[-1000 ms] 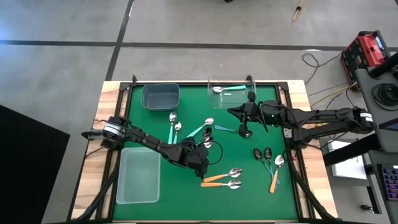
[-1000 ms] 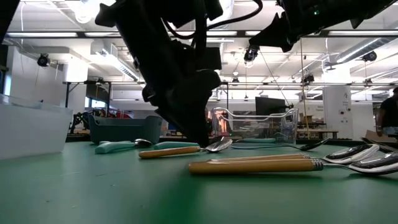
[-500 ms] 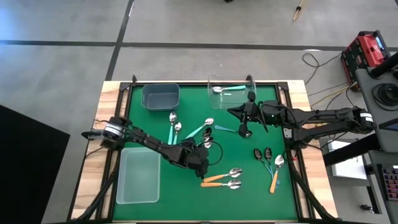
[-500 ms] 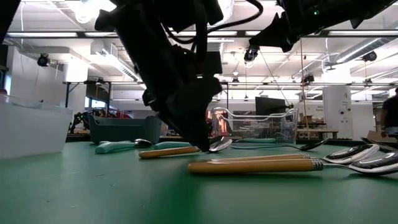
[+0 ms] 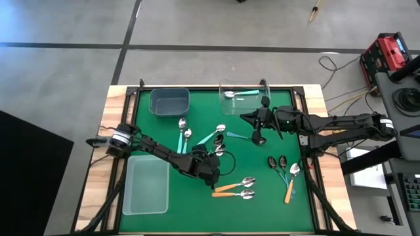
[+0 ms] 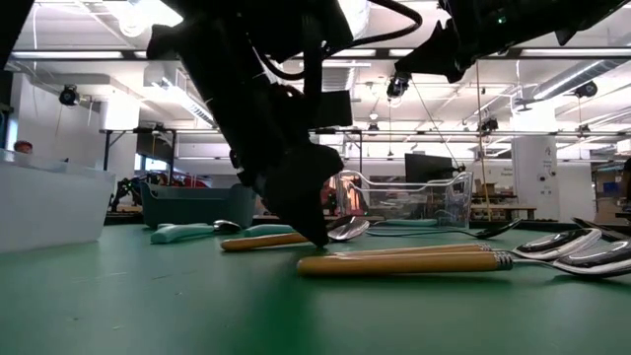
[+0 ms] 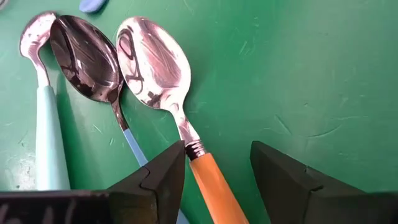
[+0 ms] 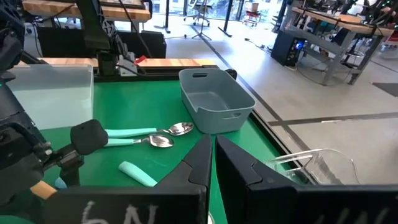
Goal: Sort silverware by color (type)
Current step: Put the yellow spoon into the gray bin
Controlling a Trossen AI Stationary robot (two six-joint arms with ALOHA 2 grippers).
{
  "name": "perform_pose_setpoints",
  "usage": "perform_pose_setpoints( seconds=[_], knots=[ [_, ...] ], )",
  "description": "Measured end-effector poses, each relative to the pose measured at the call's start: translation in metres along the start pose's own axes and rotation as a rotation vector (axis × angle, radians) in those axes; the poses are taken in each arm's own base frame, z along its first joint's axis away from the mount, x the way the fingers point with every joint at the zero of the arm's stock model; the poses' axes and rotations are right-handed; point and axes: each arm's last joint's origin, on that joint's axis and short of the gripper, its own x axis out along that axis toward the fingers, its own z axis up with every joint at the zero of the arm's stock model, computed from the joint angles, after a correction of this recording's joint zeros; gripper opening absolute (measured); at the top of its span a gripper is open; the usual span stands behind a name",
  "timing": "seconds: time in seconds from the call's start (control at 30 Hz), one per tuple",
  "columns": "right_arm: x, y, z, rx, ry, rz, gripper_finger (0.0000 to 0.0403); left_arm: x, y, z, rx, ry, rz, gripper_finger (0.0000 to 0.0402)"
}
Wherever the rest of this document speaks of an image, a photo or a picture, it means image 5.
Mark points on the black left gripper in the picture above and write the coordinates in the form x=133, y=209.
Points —
x=200, y=165

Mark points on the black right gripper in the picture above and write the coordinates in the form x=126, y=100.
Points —
x=270, y=119

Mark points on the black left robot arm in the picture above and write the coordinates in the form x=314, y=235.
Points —
x=157, y=150

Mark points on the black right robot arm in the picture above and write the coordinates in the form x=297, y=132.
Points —
x=344, y=126

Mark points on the clear plastic bin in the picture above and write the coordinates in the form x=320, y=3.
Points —
x=236, y=108

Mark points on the green table mat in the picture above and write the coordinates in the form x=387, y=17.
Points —
x=183, y=209

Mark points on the frosted white plastic bin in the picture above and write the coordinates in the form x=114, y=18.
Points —
x=146, y=187

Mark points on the gray-blue plastic bin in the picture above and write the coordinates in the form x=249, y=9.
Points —
x=170, y=105

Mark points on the wooden stick with black tip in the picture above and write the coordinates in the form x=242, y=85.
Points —
x=314, y=13

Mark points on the black bar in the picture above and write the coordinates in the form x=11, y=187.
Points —
x=370, y=160

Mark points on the white box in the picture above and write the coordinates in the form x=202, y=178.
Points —
x=364, y=180

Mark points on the gray cart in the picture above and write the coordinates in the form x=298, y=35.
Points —
x=385, y=105

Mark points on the red and black tool case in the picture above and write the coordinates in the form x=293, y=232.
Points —
x=387, y=52

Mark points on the black tube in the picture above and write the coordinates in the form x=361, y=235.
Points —
x=405, y=70

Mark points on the dark tablet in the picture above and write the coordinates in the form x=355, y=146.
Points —
x=414, y=132

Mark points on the small black connector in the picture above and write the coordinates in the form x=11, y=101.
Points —
x=387, y=219

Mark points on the black floor mat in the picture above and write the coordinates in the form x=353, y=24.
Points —
x=29, y=183

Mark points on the keypad with blue keys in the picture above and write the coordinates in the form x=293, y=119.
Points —
x=412, y=193

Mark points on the black table frame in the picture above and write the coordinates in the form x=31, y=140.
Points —
x=203, y=87

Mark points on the black diagonal frame strut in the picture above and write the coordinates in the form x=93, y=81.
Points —
x=331, y=209
x=101, y=209

